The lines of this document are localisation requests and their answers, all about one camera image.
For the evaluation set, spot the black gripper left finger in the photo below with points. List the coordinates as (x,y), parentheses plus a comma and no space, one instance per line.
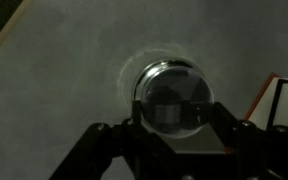
(117,153)

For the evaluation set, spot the round silver lid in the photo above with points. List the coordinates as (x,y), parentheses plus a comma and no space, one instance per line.
(177,96)

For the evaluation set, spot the red-edged white object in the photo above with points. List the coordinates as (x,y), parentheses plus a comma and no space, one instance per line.
(260,96)

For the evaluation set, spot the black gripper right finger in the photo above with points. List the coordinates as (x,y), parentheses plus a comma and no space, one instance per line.
(250,153)

